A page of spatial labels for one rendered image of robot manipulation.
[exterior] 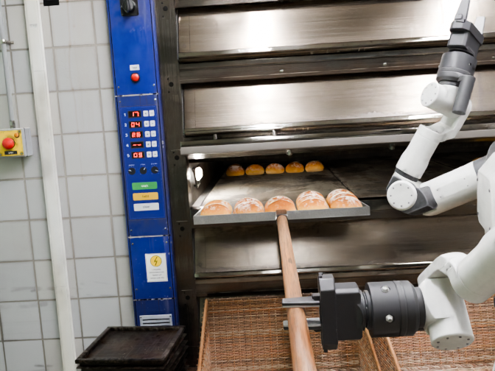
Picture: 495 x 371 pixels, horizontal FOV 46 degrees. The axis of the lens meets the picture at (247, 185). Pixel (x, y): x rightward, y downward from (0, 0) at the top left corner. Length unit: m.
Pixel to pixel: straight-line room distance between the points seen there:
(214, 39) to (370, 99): 0.58
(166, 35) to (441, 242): 1.22
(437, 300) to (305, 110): 1.23
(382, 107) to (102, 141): 1.00
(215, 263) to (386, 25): 1.03
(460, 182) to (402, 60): 0.73
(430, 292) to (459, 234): 1.28
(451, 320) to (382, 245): 1.24
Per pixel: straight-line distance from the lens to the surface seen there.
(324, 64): 2.11
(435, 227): 2.24
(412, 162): 1.58
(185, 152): 1.97
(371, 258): 2.18
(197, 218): 1.85
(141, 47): 2.12
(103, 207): 2.21
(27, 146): 2.22
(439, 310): 0.98
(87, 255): 2.26
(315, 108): 2.09
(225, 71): 2.11
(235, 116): 2.09
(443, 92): 1.56
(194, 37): 2.12
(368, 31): 2.13
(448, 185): 1.55
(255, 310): 2.17
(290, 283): 1.10
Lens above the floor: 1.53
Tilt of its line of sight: 8 degrees down
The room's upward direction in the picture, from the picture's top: 4 degrees counter-clockwise
